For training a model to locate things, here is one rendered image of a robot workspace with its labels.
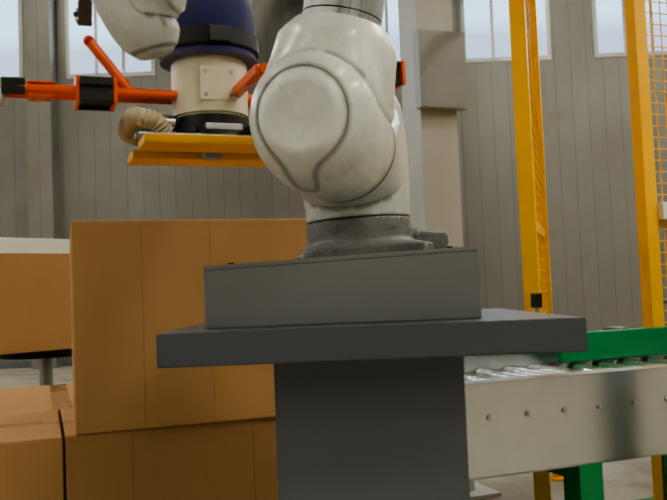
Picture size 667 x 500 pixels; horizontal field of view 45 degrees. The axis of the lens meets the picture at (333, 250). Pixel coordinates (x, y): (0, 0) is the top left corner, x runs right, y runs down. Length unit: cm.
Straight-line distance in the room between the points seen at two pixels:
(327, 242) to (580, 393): 84
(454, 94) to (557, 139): 734
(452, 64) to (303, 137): 230
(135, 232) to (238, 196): 846
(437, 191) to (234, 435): 169
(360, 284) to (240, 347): 18
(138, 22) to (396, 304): 60
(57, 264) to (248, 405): 156
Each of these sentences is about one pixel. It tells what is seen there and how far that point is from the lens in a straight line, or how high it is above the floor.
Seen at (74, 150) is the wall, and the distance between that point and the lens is 1055.
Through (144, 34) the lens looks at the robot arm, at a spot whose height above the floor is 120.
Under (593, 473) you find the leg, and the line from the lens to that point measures 183.
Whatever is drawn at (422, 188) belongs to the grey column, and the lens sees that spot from 307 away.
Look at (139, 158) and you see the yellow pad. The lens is 185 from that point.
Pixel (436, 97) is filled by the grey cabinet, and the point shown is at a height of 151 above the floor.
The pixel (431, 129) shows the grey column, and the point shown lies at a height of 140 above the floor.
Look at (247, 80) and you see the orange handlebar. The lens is 167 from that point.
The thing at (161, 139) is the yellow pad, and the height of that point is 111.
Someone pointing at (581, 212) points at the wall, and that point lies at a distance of 1038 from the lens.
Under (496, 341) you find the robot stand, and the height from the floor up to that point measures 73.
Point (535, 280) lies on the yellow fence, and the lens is 262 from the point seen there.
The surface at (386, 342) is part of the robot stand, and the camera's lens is 93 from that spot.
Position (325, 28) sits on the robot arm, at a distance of 95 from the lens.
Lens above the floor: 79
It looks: 3 degrees up
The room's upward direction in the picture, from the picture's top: 2 degrees counter-clockwise
